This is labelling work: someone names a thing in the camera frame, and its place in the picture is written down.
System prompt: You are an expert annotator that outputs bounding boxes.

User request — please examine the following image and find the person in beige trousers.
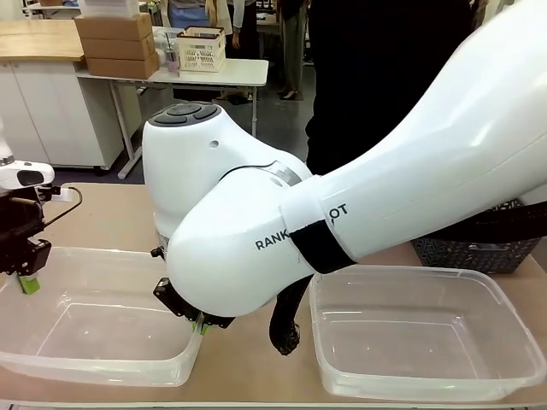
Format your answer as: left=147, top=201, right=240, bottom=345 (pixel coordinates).
left=276, top=0, right=309, bottom=102

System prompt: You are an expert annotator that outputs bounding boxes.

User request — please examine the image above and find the wooden counter top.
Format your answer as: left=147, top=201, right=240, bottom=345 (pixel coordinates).
left=0, top=20, right=87, bottom=63

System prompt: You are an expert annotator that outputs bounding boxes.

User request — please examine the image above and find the brown cardboard box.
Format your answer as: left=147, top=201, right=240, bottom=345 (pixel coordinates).
left=85, top=52, right=161, bottom=80
left=79, top=35, right=156, bottom=61
left=74, top=12, right=154, bottom=43

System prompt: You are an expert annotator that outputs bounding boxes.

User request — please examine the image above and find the clear plastic container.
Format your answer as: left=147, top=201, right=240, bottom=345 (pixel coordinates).
left=0, top=244, right=203, bottom=378
left=309, top=261, right=538, bottom=397

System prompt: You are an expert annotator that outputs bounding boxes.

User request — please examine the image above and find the plastic cup with straw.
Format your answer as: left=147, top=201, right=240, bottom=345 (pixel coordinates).
left=163, top=38, right=181, bottom=73

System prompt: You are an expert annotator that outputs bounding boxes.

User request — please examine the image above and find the white box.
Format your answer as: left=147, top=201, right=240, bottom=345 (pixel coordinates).
left=82, top=0, right=142, bottom=19

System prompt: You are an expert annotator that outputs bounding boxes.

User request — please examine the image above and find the white folding table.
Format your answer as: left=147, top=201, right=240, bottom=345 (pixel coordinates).
left=76, top=56, right=270, bottom=179

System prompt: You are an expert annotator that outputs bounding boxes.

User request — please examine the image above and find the thin black cable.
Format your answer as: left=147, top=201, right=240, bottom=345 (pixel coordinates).
left=41, top=186, right=83, bottom=228

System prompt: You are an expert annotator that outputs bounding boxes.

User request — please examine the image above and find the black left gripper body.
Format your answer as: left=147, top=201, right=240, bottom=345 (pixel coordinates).
left=0, top=186, right=47, bottom=257

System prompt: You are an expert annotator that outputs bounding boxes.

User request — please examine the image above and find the person in black clothes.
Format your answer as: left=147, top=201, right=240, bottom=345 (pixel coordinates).
left=303, top=0, right=486, bottom=177

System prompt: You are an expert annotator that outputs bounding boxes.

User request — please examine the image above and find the white crate with brown rim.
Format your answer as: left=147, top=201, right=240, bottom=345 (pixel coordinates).
left=175, top=26, right=227, bottom=73

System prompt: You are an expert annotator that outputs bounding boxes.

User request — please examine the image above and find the black velcro strap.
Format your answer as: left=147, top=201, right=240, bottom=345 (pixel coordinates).
left=289, top=220, right=356, bottom=275

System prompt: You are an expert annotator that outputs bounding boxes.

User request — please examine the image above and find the black woven basket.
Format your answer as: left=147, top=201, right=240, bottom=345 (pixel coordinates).
left=409, top=200, right=544, bottom=275

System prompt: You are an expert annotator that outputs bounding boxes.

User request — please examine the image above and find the white cabinet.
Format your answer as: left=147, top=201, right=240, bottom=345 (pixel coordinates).
left=0, top=58, right=126, bottom=173

